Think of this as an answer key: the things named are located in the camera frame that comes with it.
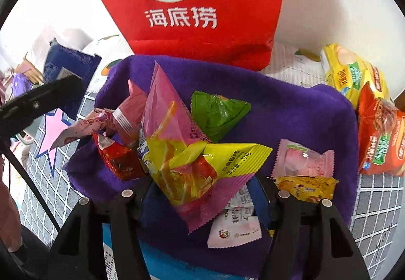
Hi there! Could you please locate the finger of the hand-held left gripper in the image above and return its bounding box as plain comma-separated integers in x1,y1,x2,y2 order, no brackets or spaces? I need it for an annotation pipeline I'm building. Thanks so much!
0,76,83,138

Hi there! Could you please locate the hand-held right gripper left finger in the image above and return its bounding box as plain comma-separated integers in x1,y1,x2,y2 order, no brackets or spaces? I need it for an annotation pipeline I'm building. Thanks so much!
47,177,156,280

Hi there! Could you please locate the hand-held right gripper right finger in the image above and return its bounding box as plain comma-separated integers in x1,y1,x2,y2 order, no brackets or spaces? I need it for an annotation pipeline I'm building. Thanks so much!
248,175,371,280

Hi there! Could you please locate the dark blue snack packet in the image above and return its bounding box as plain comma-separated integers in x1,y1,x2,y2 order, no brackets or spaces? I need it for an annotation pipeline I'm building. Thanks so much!
43,38,102,120

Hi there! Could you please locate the pink bear snack packet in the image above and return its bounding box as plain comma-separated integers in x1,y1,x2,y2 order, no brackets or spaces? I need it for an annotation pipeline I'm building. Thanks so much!
49,108,117,151

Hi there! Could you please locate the white and pink snack packet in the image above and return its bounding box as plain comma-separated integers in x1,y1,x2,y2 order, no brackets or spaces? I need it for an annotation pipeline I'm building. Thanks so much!
207,185,263,249

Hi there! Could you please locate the red snack packet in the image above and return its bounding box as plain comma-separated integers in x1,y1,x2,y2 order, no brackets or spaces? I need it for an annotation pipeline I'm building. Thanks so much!
92,133,148,182

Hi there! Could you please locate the pink peach snack packet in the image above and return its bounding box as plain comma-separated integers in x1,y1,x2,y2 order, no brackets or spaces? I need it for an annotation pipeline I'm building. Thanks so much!
271,139,335,179

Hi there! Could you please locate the pink and yellow snack packet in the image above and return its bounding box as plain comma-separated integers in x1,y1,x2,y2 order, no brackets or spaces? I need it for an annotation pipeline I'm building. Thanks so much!
137,61,274,234

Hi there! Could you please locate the pink crinkled snack packet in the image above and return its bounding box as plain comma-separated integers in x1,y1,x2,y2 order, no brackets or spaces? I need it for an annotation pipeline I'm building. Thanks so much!
112,79,149,149

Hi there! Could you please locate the green snack packet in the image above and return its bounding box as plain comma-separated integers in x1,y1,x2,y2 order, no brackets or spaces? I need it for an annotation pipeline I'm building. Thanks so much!
190,91,252,144

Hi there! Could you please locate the person's left forearm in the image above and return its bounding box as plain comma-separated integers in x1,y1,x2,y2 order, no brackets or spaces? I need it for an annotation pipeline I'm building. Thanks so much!
0,153,23,252

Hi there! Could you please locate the white plastic shopping bag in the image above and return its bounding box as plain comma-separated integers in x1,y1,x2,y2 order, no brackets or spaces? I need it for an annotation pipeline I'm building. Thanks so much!
25,28,95,59

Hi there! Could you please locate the blue tissue box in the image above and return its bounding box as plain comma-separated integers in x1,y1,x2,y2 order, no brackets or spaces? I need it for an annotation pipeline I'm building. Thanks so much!
101,223,263,280

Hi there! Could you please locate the grey grid bedsheet with stars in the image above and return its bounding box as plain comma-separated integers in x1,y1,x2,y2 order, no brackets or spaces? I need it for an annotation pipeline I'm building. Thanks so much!
9,90,405,271

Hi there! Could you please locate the purple towel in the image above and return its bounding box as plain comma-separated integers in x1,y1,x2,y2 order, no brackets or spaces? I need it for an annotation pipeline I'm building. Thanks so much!
62,55,359,280

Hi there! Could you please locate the orange chips bag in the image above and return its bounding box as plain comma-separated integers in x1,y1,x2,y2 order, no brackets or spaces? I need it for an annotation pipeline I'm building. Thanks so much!
357,82,405,177

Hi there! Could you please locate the yellow chips bag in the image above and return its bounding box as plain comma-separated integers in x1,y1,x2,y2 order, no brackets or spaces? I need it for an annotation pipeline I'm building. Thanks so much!
320,43,391,109

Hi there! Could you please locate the red paper bag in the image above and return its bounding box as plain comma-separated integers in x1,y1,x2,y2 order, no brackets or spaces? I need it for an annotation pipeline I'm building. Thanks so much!
74,0,287,71

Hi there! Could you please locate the black cable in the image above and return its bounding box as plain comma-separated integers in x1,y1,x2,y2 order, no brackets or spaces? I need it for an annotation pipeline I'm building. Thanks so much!
0,137,61,231

